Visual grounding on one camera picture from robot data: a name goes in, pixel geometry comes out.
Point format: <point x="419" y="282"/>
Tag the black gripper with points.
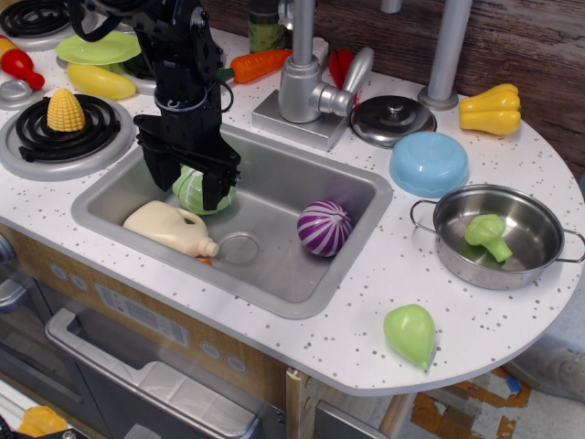
<point x="174" y="139"/>

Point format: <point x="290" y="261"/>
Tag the green toy broccoli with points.
<point x="488" y="230"/>

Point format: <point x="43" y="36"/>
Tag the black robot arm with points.
<point x="177" y="46"/>

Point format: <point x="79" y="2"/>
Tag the stainless steel pan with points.
<point x="533" y="234"/>

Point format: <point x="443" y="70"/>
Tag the green toy cabbage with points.
<point x="188" y="188"/>

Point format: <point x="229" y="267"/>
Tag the cream toy jug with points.
<point x="173" y="227"/>

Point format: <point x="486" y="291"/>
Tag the silver sink basin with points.
<point x="261" y="258"/>

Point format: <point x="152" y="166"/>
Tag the orange toy carrot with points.
<point x="253" y="66"/>

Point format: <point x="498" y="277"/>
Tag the yellow toy squash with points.
<point x="100" y="82"/>

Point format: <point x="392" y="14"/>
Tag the silver toy faucet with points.
<point x="306" y="109"/>

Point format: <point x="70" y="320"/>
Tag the yellow toy corn cob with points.
<point x="65" y="114"/>

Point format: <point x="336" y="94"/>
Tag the purple striped toy onion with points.
<point x="324" y="227"/>

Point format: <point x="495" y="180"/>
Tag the green toy plate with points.
<point x="114" y="48"/>

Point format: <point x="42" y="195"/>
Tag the black front stove burner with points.
<point x="32" y="150"/>

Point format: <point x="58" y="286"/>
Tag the green can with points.
<point x="265" y="30"/>

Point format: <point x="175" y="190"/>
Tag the red toy pepper slice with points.
<point x="339" y="62"/>

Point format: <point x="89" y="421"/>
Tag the grey stove knob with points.
<point x="17" y="95"/>

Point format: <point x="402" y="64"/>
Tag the steel pot lid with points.
<point x="384" y="120"/>

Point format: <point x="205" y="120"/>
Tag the red toy ketchup bottle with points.
<point x="16" y="62"/>

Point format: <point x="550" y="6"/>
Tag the black back-left stove burner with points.
<point x="36" y="25"/>

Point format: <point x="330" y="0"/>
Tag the light blue bowl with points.
<point x="428" y="164"/>

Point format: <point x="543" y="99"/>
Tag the grey support pole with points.
<point x="439" y="93"/>

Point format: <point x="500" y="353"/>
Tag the green toy pear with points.
<point x="410" y="331"/>

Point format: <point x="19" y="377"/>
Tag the yellow toy on floor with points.
<point x="41" y="420"/>

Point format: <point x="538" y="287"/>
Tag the yellow toy bell pepper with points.
<point x="496" y="111"/>

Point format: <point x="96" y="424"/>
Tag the grey oven door handle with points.
<point x="154" y="401"/>

